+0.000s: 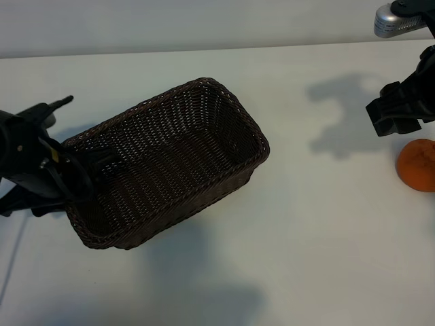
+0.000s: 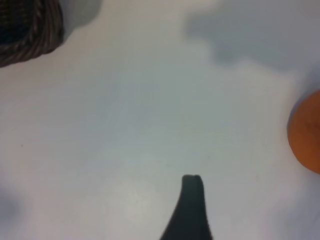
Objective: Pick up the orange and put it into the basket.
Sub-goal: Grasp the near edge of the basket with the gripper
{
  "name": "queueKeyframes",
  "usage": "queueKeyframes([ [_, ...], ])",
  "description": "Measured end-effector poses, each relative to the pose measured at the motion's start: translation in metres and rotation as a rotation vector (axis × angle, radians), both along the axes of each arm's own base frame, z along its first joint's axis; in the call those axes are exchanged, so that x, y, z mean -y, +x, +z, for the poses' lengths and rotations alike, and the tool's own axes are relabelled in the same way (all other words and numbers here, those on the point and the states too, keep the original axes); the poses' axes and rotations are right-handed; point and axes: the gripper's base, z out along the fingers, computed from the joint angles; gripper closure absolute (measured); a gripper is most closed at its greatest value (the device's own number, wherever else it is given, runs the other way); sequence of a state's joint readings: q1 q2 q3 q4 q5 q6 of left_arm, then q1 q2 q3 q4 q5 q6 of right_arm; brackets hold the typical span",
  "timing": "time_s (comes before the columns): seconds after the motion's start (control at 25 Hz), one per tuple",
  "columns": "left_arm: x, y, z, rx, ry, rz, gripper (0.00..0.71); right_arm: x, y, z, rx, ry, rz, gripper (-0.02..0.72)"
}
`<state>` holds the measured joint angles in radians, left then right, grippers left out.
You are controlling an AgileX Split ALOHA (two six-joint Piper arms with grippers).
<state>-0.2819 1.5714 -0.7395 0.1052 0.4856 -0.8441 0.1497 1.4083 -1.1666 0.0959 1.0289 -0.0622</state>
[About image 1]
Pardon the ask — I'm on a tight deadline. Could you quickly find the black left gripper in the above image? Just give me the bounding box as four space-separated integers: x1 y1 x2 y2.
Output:
0 151 120 218

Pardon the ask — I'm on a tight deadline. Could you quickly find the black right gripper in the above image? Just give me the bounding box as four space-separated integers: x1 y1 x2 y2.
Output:
366 66 435 137

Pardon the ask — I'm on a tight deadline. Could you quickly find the orange fruit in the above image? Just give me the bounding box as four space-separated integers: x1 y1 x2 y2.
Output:
396 138 435 193

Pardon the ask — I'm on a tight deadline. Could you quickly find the dark brown woven basket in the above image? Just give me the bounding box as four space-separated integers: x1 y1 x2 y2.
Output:
62 77 271 251

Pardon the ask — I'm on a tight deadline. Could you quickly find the black looped cable yellow label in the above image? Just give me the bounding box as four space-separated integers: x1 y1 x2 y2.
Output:
39 135 95 205

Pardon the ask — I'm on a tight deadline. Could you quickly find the black ribbed cable connector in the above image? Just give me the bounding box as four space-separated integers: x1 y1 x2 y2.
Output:
50 95 75 110

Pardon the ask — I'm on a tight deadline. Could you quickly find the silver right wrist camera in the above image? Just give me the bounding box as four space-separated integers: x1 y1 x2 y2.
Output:
373 1 430 37

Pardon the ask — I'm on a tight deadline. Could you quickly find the black right camera mount bracket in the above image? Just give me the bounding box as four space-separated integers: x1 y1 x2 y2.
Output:
390 0 435 18

